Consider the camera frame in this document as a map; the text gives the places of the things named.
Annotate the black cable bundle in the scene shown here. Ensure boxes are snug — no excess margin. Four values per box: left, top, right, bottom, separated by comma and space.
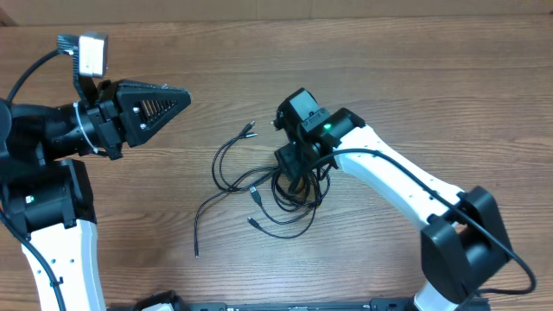
193, 120, 333, 259

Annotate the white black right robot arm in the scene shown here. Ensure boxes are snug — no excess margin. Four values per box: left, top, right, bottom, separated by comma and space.
274, 108, 512, 310

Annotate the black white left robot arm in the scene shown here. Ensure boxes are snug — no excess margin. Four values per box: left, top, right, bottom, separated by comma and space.
1, 78, 192, 310

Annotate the black right camera cable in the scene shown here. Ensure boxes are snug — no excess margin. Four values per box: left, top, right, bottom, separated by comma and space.
293, 148, 537, 311

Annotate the black camera cable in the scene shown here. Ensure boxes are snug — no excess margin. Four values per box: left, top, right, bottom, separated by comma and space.
0, 48, 74, 311
293, 148, 537, 311

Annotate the black left camera cable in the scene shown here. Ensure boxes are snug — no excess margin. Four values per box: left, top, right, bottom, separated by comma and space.
0, 48, 74, 311

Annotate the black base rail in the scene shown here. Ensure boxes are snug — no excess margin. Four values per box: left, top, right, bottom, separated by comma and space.
107, 289, 492, 311

